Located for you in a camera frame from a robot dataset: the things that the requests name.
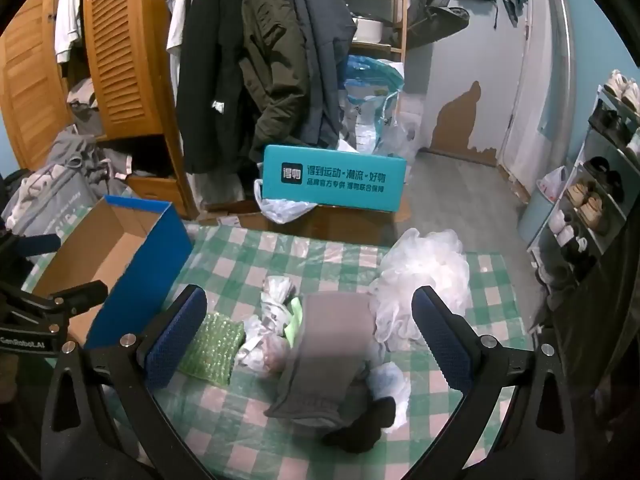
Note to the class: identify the wooden shelf rack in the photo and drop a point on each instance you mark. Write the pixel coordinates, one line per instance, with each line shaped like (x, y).
(397, 10)

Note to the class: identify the blue-grey hanging jacket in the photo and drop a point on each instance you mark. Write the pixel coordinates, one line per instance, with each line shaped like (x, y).
(325, 35)

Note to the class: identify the wooden wardrobe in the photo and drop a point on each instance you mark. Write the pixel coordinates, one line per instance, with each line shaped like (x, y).
(30, 85)

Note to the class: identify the olive green hanging jacket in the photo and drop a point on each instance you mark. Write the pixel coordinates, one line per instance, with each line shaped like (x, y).
(275, 60)

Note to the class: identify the folded grey clothes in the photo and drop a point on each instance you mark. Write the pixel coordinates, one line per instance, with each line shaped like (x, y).
(82, 105)

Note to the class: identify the grey garment with pink trim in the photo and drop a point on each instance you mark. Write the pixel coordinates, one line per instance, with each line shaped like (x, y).
(80, 152)

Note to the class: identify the dark cloth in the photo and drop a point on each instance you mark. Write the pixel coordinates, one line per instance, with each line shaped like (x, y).
(610, 335)

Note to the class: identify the white mesh bath pouf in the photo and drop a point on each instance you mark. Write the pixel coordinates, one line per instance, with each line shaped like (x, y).
(425, 260)

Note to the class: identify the green glitter sponge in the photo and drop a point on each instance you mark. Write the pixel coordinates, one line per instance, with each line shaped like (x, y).
(212, 345)

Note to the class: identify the blue cardboard box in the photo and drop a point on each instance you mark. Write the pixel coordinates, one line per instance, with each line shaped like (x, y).
(100, 255)

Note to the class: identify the pale clothes bundle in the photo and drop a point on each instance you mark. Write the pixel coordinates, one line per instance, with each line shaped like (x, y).
(30, 185)

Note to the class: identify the white door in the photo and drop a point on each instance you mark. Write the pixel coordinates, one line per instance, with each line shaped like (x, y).
(540, 85)

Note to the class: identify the grey printed laundry bag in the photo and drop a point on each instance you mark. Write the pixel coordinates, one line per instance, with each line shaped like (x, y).
(65, 200)

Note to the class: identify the white hanging shirt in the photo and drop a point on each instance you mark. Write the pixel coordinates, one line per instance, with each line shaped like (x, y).
(175, 10)

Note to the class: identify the teal shoebox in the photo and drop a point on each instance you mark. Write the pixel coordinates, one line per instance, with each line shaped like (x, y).
(330, 180)

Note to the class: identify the black hanging jacket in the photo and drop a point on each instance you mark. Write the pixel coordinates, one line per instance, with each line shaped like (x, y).
(210, 60)

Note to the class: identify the wooden wardrobe drawer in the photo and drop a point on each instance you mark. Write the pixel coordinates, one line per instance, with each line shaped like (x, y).
(160, 190)

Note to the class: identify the light blue trash bin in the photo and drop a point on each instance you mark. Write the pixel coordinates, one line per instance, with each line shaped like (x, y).
(537, 210)

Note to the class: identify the green checkered tablecloth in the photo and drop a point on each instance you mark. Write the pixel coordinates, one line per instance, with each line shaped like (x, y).
(225, 270)

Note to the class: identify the blue and white plastic bag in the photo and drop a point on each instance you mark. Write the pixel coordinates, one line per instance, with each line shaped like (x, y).
(370, 105)

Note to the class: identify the clear plastic bag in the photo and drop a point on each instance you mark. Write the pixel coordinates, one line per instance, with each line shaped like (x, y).
(267, 350)
(405, 135)

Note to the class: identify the white garment in wardrobe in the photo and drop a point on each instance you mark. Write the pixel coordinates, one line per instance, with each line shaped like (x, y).
(67, 10)

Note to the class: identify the lime green sock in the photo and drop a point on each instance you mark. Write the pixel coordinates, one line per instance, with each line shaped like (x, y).
(296, 317)

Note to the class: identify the black sock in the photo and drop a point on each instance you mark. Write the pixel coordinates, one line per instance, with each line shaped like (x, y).
(365, 425)

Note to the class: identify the shoe rack with shoes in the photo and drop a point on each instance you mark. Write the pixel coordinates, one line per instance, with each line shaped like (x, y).
(590, 205)

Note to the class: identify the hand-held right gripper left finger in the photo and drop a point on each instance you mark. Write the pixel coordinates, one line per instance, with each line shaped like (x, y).
(175, 340)

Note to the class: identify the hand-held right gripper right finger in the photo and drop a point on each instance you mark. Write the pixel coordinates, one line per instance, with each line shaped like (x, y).
(442, 345)

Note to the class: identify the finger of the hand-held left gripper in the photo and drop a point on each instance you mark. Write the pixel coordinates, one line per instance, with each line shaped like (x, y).
(40, 243)
(85, 295)

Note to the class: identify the white sock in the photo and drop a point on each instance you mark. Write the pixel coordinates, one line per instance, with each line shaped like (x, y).
(392, 382)

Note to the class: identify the white pot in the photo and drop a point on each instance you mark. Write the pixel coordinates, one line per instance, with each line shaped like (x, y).
(367, 30)

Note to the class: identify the white bin bag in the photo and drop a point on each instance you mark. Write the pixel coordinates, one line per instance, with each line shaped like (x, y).
(552, 180)

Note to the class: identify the brown cardboard box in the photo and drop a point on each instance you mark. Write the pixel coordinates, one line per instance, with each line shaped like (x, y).
(350, 225)

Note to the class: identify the louvred wooden wardrobe door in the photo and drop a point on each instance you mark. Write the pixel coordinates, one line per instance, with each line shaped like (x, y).
(130, 50)

